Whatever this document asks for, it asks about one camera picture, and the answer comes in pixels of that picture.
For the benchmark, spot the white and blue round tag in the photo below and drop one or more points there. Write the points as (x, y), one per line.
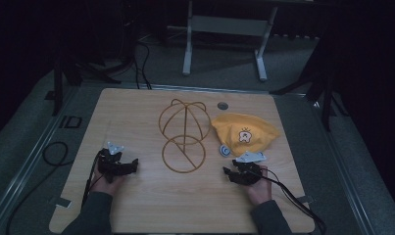
(225, 151)

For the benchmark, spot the white metal desk frame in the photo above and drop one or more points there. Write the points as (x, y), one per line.
(227, 25)

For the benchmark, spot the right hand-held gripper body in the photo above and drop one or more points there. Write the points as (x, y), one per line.
(249, 169)

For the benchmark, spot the person's left hand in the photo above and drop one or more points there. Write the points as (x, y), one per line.
(108, 187)

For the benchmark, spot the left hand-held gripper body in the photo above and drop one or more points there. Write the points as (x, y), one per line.
(110, 163)

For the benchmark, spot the person's right hand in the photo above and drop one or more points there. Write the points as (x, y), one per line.
(261, 191)

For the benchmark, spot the grey round table grommet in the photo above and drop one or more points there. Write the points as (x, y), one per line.
(222, 105)

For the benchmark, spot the yellow cap with cartoon patch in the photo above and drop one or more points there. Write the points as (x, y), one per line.
(247, 130)

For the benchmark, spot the black tripod stand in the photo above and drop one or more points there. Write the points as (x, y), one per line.
(58, 84)
(327, 98)

